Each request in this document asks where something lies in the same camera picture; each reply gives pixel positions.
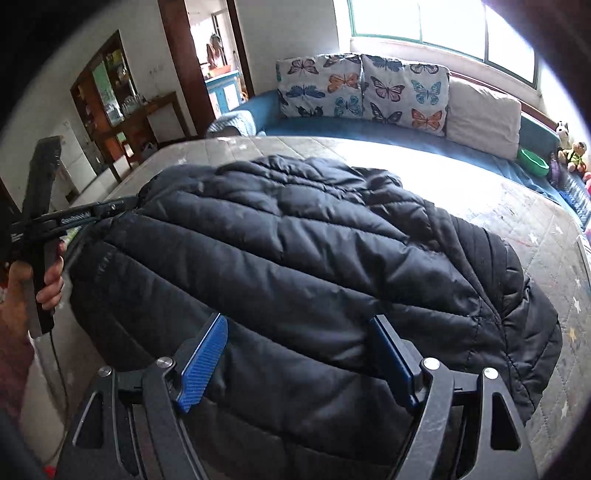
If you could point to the green framed window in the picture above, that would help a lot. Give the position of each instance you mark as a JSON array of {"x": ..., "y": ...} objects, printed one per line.
[{"x": 452, "y": 27}]

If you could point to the butterfly print pillow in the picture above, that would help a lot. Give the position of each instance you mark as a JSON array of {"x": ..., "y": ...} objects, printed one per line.
[
  {"x": 318, "y": 85},
  {"x": 406, "y": 92}
]

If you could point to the grey star quilted mattress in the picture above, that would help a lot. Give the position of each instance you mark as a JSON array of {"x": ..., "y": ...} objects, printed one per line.
[{"x": 531, "y": 212}]

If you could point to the black puffer jacket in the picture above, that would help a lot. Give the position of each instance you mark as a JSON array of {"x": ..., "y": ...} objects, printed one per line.
[{"x": 300, "y": 258}]

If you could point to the wooden desk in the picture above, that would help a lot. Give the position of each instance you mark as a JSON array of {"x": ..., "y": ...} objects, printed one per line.
[{"x": 161, "y": 104}]

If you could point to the blue cabinet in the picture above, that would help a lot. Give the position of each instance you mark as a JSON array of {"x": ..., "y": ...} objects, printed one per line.
[{"x": 221, "y": 92}]

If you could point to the blue patterned throw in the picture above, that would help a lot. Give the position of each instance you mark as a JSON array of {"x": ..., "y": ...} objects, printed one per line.
[{"x": 231, "y": 123}]

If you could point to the plain white pillow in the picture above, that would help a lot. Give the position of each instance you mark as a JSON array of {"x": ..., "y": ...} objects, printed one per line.
[{"x": 482, "y": 115}]

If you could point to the hanging garment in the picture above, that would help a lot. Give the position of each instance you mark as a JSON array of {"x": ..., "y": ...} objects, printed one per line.
[{"x": 214, "y": 50}]

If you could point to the white cabinet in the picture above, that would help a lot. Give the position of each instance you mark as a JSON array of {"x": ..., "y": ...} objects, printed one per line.
[{"x": 83, "y": 161}]

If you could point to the wooden display cabinet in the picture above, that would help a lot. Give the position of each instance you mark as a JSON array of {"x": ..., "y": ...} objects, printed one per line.
[{"x": 92, "y": 92}]

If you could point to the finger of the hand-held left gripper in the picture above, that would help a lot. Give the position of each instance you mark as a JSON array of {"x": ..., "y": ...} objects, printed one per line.
[{"x": 97, "y": 211}]

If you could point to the person's left hand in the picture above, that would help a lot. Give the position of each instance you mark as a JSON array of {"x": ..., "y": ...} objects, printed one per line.
[{"x": 53, "y": 277}]

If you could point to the green bowl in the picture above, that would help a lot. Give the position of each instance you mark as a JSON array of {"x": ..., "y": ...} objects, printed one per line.
[{"x": 533, "y": 162}]

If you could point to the person's left forearm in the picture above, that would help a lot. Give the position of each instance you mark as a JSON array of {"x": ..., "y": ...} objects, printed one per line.
[{"x": 14, "y": 369}]

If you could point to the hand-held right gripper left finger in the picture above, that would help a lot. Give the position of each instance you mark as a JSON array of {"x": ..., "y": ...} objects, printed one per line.
[{"x": 203, "y": 364}]

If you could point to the blue sofa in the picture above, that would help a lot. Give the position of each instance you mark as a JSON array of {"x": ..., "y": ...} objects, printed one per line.
[{"x": 323, "y": 127}]

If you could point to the brown door frame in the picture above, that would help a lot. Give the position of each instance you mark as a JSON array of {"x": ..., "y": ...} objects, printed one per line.
[{"x": 180, "y": 60}]

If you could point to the yellow plush doll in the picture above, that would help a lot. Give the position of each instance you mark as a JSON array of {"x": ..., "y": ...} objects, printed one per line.
[{"x": 577, "y": 157}]

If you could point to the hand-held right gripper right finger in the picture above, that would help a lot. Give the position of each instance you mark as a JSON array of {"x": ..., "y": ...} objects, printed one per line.
[{"x": 392, "y": 364}]

